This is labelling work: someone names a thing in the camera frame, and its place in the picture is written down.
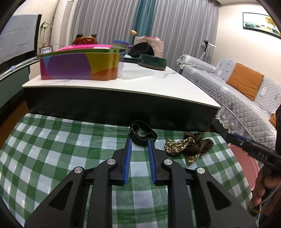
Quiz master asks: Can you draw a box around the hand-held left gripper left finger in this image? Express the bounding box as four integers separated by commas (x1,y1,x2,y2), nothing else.
24,139,132,228

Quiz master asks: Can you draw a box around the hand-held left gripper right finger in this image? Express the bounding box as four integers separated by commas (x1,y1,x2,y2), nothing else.
148,139,257,228

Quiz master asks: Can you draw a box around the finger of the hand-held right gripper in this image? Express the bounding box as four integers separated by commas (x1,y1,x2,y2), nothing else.
228,133,281,171

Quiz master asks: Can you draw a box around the pink plastic bin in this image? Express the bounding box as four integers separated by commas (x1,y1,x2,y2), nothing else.
228,143,260,191

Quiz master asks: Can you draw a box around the person's right hand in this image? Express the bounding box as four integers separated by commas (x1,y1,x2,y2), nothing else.
250,168,281,207

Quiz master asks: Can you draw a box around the brown patterned scrunchie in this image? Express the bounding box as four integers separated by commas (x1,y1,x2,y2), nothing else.
165,132,214,165

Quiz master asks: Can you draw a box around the grey quilted sofa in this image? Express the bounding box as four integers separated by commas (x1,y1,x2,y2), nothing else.
177,54,281,152

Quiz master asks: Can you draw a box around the green checkered cloth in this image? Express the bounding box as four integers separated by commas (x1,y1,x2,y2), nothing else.
0,113,255,228

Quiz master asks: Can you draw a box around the white top coffee table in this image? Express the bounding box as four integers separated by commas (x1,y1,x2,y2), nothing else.
22,63,222,132

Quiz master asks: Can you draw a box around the dark green round tin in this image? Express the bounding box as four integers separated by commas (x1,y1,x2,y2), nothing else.
138,54,167,71

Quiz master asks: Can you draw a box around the multicoloured storage box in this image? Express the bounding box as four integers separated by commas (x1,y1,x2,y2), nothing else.
40,44,126,81

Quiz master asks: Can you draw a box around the white floor lamp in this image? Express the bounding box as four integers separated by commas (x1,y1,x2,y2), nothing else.
199,40,217,61

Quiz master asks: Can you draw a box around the black hat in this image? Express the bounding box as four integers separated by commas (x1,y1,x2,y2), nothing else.
128,43,155,57

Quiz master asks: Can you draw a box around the pink lace basket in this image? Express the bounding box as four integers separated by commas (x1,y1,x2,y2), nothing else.
134,36,165,58

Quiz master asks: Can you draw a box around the stack of pastel bowls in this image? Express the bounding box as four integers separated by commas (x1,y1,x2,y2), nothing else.
112,39,130,52

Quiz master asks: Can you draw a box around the green television cabinet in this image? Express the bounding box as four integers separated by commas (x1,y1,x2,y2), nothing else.
0,58,41,110

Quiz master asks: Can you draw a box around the grey curtain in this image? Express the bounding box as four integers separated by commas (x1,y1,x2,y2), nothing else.
151,0,220,66
70,0,141,46

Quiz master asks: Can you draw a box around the teal curtain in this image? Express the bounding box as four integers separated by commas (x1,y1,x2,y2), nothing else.
133,0,156,38

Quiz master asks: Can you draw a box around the white rod with blue cap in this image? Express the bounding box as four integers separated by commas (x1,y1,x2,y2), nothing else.
0,56,39,78

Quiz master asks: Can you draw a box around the green potted plant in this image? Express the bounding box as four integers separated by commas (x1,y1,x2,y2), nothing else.
38,21,53,47

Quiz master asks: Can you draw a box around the grey covered television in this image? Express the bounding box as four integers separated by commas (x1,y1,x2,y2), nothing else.
0,14,42,71

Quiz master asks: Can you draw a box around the black strap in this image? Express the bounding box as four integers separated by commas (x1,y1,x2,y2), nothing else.
128,120,158,146

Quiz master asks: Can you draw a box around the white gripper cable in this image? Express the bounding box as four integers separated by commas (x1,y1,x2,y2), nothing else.
258,185,281,222

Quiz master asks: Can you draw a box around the framed wall picture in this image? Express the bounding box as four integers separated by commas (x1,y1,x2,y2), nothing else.
243,12,281,40

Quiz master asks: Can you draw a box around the small photo frame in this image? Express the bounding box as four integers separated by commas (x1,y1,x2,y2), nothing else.
39,45,53,55

